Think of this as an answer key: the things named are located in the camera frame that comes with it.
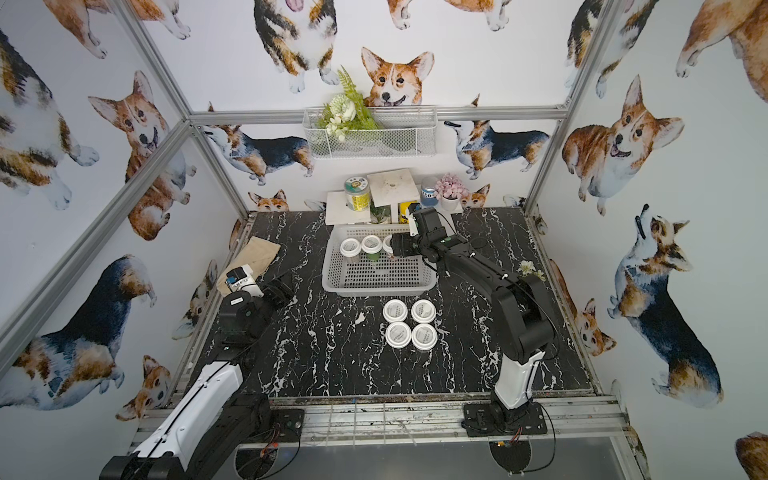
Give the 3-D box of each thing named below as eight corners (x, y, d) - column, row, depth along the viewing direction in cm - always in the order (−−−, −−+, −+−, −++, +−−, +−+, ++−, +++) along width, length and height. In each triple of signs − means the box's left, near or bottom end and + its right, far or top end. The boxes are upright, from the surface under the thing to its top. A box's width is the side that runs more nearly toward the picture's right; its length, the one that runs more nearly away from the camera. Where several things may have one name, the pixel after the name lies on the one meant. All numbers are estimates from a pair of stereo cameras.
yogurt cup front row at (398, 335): (386, 354, 87) (385, 345, 81) (387, 333, 91) (385, 322, 85) (411, 354, 87) (411, 344, 81) (410, 333, 91) (411, 322, 85)
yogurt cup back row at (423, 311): (407, 320, 93) (407, 310, 88) (420, 305, 97) (421, 294, 91) (424, 334, 91) (425, 324, 85) (437, 318, 94) (439, 308, 88)
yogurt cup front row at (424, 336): (415, 357, 86) (415, 348, 81) (410, 336, 90) (410, 326, 85) (437, 352, 87) (439, 343, 82) (432, 331, 91) (433, 321, 86)
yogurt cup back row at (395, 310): (389, 332, 91) (388, 322, 86) (382, 313, 95) (381, 302, 89) (410, 324, 93) (410, 314, 87) (402, 306, 97) (402, 295, 91)
